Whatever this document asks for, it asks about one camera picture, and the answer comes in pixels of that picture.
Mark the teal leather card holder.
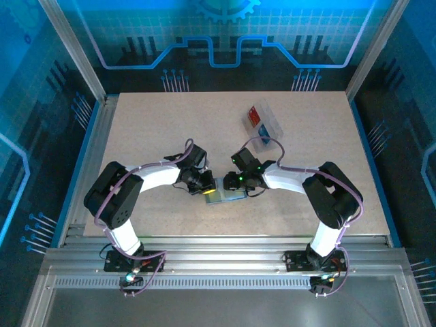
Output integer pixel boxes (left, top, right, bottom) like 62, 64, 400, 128
205, 178, 247, 205

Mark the red credit card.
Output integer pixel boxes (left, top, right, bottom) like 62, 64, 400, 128
247, 106, 262, 129

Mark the clear plastic card tray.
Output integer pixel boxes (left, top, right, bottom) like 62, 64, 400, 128
241, 98, 285, 154

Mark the grey metal bench panel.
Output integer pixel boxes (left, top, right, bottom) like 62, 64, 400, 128
20, 265, 432, 327

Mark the black LED controller board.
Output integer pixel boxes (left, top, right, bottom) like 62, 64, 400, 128
309, 272, 337, 296
119, 271, 144, 294

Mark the blue table edge strip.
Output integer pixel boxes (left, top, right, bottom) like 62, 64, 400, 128
50, 100, 102, 248
349, 100, 402, 248

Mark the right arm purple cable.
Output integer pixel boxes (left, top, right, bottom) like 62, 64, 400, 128
238, 136, 364, 297

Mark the aluminium frame rail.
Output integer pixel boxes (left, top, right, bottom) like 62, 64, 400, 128
40, 234, 411, 273

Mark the slotted grey cable duct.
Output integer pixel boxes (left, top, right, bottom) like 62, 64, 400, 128
54, 277, 313, 290

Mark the aluminium side rail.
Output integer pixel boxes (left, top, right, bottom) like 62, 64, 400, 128
59, 95, 120, 248

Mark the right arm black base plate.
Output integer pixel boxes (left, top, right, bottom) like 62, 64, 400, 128
284, 250, 347, 273

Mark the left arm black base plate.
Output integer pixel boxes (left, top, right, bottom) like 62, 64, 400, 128
104, 250, 166, 273

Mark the aluminium corner post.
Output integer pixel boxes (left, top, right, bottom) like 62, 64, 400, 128
345, 0, 411, 102
37, 0, 108, 103

